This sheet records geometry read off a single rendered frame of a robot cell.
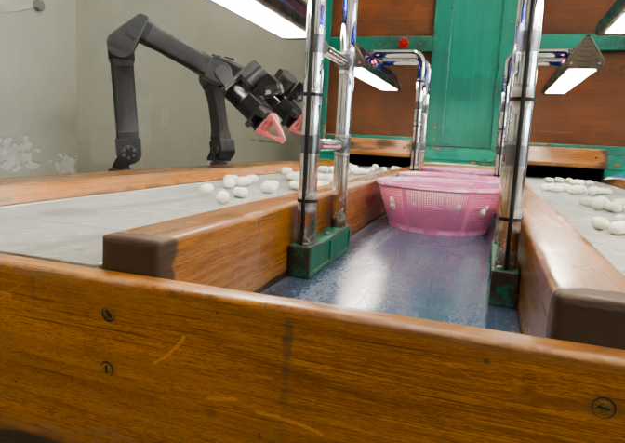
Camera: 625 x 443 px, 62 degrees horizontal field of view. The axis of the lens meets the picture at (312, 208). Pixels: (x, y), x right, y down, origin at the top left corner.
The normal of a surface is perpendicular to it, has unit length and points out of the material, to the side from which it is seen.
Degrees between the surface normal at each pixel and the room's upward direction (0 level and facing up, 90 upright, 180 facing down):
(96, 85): 90
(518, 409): 90
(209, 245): 90
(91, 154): 90
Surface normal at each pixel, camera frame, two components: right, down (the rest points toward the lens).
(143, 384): -0.33, 0.11
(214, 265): 0.95, 0.09
